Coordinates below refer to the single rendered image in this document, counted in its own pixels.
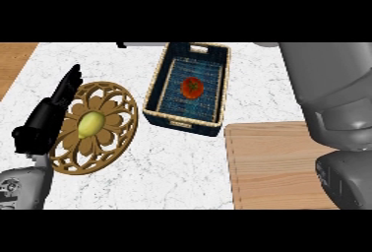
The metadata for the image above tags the yellow-green lemon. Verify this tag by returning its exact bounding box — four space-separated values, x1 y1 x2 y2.
76 110 107 140

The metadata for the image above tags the pale wooden cutting board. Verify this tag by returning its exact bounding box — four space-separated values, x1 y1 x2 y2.
222 120 339 211

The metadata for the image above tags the round wooden openwork trivet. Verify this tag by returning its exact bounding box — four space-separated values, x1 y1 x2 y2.
47 81 140 176

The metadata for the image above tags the pale grey object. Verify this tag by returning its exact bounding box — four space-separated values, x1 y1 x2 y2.
252 41 280 48

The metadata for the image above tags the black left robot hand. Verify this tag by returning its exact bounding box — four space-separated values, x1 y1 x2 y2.
10 63 83 157

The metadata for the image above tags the red tomato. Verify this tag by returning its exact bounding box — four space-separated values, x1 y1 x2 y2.
179 77 206 100

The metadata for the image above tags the dark blue wicker basket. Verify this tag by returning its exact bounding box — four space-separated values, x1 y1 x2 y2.
140 41 233 138

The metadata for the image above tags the grey and black appliance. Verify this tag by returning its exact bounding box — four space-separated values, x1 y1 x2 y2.
114 41 169 49

